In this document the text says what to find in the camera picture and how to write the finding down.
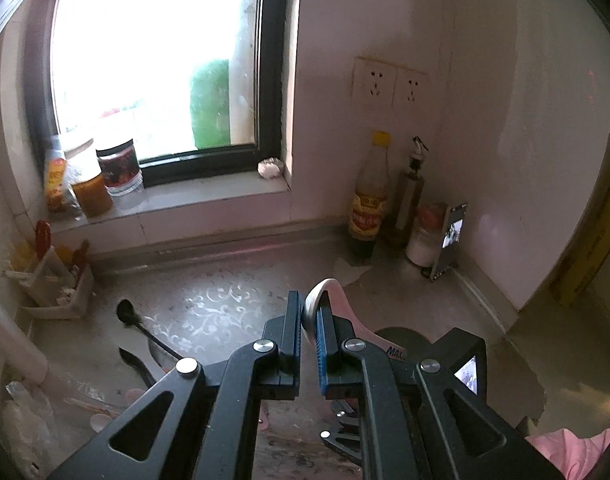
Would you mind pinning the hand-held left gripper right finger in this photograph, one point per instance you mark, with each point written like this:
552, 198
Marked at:
324, 350

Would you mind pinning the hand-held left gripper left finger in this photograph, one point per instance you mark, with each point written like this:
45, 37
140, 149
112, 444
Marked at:
291, 330

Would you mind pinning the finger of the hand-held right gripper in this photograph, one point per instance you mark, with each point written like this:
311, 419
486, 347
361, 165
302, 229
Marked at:
347, 417
342, 445

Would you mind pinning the black plastic spoon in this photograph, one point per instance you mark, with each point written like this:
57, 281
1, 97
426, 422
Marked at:
127, 311

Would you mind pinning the white plastic spoon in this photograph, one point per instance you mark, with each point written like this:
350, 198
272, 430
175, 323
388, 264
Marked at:
101, 422

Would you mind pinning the chopsticks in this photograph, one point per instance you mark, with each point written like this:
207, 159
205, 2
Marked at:
90, 406

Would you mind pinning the black smartphone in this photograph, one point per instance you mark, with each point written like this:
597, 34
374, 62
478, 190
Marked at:
450, 240

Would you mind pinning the white jar with red lid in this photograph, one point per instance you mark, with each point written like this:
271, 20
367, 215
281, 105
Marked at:
427, 237

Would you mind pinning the yellow wooden board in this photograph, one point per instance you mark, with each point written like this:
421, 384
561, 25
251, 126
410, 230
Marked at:
585, 255

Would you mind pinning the yellow cap vinegar bottle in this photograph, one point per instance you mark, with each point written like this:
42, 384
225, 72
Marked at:
371, 195

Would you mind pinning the steel oil bottle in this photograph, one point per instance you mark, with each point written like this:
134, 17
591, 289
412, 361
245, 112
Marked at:
410, 195

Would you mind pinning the white plastic bin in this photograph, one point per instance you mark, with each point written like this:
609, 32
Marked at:
60, 287

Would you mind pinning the black lid jar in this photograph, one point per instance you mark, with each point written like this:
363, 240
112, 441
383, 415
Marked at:
117, 167

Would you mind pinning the yellow item in bin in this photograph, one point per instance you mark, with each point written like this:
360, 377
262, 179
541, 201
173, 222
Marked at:
62, 253

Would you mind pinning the plastic jar with orange contents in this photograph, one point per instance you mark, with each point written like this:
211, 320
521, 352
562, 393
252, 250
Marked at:
92, 192

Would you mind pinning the white pipe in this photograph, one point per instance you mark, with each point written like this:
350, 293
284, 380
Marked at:
15, 330

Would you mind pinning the clear plastic bag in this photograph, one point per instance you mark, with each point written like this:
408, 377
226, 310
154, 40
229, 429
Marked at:
22, 420

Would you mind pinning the black framed window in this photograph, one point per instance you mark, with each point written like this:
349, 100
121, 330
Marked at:
135, 35

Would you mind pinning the white wall socket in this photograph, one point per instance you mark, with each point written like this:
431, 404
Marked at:
411, 91
374, 82

